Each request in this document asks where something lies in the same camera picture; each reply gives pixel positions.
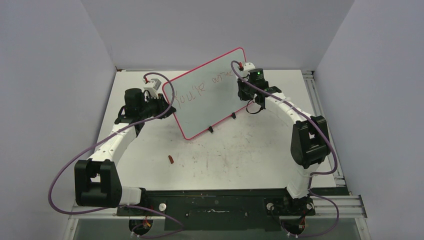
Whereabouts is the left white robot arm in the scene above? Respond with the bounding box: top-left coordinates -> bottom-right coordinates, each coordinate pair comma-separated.
74,88 -> 176,216

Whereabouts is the red marker cap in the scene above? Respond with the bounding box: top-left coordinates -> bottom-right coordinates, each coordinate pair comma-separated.
168,155 -> 175,164

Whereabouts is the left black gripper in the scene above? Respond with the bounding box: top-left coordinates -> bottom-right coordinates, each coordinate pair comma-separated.
139,93 -> 176,120

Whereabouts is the aluminium right rail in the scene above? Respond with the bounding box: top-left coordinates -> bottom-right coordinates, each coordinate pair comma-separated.
302,70 -> 347,187

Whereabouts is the aluminium front rail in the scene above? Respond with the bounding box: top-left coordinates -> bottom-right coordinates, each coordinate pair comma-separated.
63,195 -> 372,240

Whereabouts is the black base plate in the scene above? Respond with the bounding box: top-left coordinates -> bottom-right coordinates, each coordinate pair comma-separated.
115,188 -> 349,232

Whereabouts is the aluminium rail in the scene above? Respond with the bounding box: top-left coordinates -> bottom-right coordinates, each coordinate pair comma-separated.
63,195 -> 372,240
302,70 -> 347,187

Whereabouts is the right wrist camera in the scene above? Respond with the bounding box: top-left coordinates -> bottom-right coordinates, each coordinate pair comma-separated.
238,62 -> 256,76

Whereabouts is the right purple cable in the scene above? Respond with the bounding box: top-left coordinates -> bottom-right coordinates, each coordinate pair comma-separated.
230,60 -> 340,239

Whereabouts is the pink framed whiteboard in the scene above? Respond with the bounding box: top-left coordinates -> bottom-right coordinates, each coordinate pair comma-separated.
161,47 -> 247,140

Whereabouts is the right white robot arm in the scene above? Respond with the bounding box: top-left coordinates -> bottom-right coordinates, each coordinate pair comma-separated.
237,64 -> 334,214

